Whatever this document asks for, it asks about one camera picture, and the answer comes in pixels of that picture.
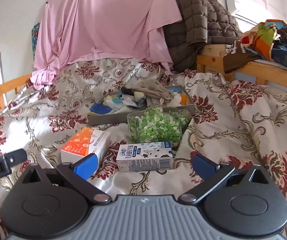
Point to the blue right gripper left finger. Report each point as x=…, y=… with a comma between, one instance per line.
x=76, y=176

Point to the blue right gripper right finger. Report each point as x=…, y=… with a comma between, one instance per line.
x=214, y=176

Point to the black white patterned sock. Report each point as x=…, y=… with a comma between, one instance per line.
x=128, y=91

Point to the orange white tissue box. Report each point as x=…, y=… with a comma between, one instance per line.
x=85, y=142

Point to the floral satin bedspread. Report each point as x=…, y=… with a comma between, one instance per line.
x=235, y=122

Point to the blue white milk carton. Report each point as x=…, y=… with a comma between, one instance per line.
x=143, y=157

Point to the grey tray with parrot picture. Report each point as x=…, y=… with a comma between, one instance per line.
x=100, y=115

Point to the bag of green pieces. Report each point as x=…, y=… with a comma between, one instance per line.
x=157, y=124

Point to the orange block in tray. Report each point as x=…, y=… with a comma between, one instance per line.
x=184, y=99

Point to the white teal crumpled cloth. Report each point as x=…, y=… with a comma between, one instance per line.
x=119, y=103

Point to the dark brown printed cloth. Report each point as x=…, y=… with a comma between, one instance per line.
x=238, y=56

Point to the colourful patchwork blanket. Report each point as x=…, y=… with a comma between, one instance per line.
x=262, y=37

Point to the colourful poster behind sheet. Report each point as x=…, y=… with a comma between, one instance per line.
x=34, y=33

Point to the brown quilted jacket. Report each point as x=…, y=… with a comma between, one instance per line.
x=203, y=22

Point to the pink hanging sheet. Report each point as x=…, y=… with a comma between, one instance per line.
x=85, y=30

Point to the white wall air conditioner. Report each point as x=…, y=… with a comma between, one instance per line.
x=242, y=11

